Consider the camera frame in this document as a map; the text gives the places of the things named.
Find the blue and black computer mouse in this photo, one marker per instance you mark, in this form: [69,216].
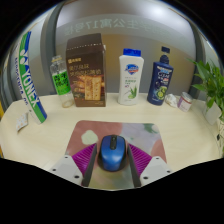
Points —
[112,153]

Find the crumpled white tissue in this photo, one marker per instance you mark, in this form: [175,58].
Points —
[171,100]

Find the clear bottle with green label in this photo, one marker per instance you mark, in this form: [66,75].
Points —
[61,83]

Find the tall white shuttlecock tube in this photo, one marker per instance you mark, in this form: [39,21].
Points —
[30,86]

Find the white bottle with blue cap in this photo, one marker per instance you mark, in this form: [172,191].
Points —
[130,78]

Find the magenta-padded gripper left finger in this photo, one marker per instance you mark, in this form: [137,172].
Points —
[83,160]

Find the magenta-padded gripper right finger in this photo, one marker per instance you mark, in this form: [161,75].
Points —
[141,160]

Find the small pink white jar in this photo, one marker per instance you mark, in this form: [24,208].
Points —
[184,102]

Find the green potted plant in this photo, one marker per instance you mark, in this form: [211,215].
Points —
[211,86]

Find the dark blue pump bottle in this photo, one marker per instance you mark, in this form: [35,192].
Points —
[161,81]

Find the pastel patterned mouse pad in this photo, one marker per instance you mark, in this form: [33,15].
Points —
[140,133]

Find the brown cardboard carton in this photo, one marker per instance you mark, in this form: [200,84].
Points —
[86,73]

